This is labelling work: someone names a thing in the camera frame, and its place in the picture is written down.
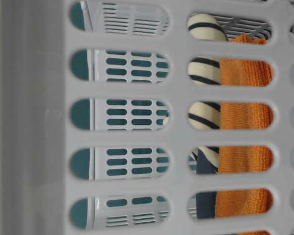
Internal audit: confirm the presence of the white plastic shopping basket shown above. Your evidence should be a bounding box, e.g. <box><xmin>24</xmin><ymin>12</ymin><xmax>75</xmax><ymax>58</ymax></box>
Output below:
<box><xmin>0</xmin><ymin>0</ymin><xmax>294</xmax><ymax>235</ymax></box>

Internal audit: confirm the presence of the cream navy striped cloth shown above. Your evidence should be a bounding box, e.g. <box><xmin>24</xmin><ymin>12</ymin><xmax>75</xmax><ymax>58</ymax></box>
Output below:
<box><xmin>187</xmin><ymin>13</ymin><xmax>228</xmax><ymax>219</ymax></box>

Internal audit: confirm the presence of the orange knitted cloth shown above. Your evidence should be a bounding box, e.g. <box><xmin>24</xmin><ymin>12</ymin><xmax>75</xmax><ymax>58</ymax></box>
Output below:
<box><xmin>215</xmin><ymin>34</ymin><xmax>274</xmax><ymax>235</ymax></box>

